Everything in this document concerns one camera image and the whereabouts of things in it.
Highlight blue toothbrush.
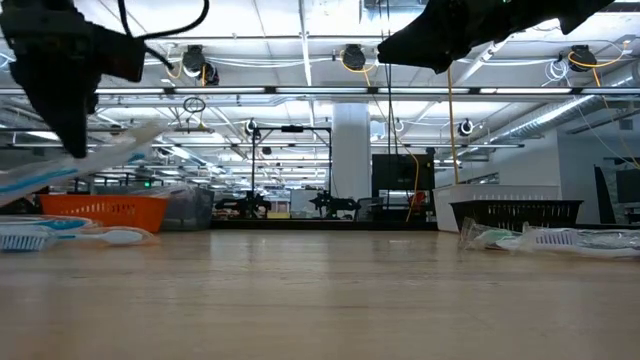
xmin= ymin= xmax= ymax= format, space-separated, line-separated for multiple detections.
xmin=0 ymin=119 xmax=167 ymax=207
xmin=0 ymin=213 xmax=97 ymax=233

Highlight black screen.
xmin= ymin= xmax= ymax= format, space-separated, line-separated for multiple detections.
xmin=370 ymin=153 xmax=436 ymax=199

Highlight hanging black cable loop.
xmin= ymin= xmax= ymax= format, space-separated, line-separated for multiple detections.
xmin=181 ymin=95 xmax=208 ymax=115

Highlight thin yellow cable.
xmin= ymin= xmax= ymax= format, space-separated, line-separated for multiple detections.
xmin=394 ymin=134 xmax=421 ymax=224

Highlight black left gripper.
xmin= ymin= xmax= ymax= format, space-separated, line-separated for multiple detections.
xmin=0 ymin=0 xmax=101 ymax=160

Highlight green toothbrush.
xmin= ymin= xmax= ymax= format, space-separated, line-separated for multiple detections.
xmin=458 ymin=217 xmax=526 ymax=251

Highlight black monitor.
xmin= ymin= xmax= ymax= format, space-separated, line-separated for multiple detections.
xmin=11 ymin=174 xmax=51 ymax=196

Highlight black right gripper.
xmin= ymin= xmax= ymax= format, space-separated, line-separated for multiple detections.
xmin=376 ymin=0 xmax=562 ymax=76

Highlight dark grey plastic basket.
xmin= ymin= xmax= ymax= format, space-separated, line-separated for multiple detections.
xmin=93 ymin=183 xmax=217 ymax=232

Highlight black frame stand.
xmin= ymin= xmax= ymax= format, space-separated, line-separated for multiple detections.
xmin=250 ymin=124 xmax=334 ymax=201

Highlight long ceiling light strip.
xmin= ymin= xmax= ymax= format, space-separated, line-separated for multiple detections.
xmin=94 ymin=85 xmax=640 ymax=97

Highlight white building pillar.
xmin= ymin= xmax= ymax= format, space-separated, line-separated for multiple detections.
xmin=331 ymin=102 xmax=373 ymax=201

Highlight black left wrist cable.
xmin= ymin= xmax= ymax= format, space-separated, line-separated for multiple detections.
xmin=115 ymin=0 xmax=211 ymax=71

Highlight packaged toothbrushes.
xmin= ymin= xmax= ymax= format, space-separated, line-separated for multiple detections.
xmin=0 ymin=224 xmax=162 ymax=252

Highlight black plastic basket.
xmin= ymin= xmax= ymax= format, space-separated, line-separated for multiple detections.
xmin=448 ymin=198 xmax=585 ymax=232

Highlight yellow hanging cable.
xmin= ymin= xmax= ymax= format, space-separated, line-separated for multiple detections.
xmin=445 ymin=67 xmax=461 ymax=186

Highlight orange plastic basket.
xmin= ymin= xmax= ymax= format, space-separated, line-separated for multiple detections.
xmin=38 ymin=193 xmax=170 ymax=234

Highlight silver ventilation duct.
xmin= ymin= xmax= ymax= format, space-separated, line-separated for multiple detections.
xmin=487 ymin=62 xmax=640 ymax=144

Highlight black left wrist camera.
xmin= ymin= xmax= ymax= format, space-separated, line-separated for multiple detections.
xmin=91 ymin=23 xmax=148 ymax=85

